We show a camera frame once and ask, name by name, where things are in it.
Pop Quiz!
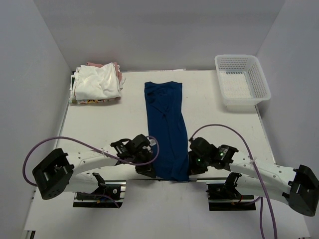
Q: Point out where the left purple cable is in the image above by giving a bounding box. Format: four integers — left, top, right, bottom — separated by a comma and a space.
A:
23, 135, 160, 208

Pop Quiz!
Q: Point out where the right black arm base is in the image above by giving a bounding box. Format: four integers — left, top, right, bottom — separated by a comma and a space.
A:
206, 173, 256, 212

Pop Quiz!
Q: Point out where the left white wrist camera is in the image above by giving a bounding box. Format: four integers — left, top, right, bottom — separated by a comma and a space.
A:
149, 138, 157, 147

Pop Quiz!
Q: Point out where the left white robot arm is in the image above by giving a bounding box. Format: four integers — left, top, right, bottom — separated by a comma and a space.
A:
32, 134, 160, 200

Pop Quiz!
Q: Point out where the pink folded t shirt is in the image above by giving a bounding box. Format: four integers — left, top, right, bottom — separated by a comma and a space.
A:
86, 62, 126, 90

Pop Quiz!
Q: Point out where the white plastic basket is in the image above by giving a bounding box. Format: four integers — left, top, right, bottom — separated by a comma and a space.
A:
214, 54, 271, 107

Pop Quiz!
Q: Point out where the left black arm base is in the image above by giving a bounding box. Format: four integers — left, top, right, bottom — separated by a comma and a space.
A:
73, 181, 126, 209

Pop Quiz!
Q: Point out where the blue printed t shirt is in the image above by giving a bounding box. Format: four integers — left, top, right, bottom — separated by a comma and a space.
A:
144, 82, 189, 182

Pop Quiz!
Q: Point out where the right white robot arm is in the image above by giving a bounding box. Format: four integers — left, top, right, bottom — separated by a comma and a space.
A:
188, 137, 319, 217

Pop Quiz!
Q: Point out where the floral folded t shirt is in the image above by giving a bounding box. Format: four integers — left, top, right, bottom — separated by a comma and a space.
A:
69, 97, 121, 105

